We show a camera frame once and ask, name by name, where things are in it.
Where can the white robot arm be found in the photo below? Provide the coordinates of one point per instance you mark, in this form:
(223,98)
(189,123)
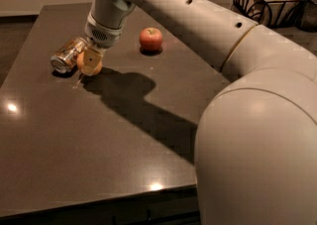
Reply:
(256,142)

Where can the silver drink can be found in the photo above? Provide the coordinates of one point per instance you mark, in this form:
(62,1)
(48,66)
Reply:
(64,60)

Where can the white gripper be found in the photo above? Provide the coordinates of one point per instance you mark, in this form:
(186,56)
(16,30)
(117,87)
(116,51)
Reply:
(100,36)

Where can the red apple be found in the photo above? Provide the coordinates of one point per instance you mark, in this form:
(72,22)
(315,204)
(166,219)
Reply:
(150,39)

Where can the black wire basket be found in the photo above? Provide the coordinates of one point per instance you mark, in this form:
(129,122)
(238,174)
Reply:
(240,5)

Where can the orange fruit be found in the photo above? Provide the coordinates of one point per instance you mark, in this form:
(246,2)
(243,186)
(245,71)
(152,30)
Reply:
(89,63)

